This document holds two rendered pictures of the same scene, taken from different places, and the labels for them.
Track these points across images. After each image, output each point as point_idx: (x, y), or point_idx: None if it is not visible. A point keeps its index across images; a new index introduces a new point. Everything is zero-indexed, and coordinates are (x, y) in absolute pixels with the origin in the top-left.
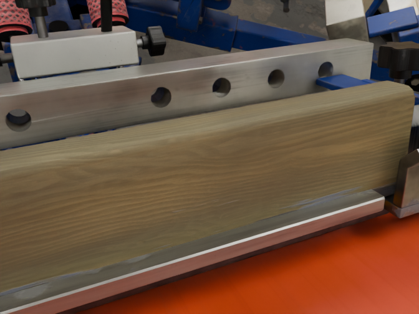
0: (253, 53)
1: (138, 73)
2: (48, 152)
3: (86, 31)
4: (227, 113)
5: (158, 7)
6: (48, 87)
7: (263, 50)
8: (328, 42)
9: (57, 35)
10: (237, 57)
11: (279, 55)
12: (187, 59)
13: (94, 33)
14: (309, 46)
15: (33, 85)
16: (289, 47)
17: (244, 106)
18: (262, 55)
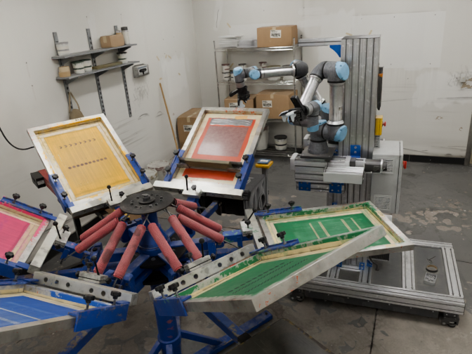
0: (171, 185)
1: (190, 185)
2: (212, 160)
3: (189, 191)
4: (199, 160)
5: None
6: (201, 185)
7: (168, 186)
8: (157, 185)
9: (193, 191)
10: (175, 185)
11: (171, 182)
12: (180, 188)
13: (189, 188)
14: (162, 184)
15: (202, 187)
16: (164, 185)
17: (197, 161)
18: (172, 183)
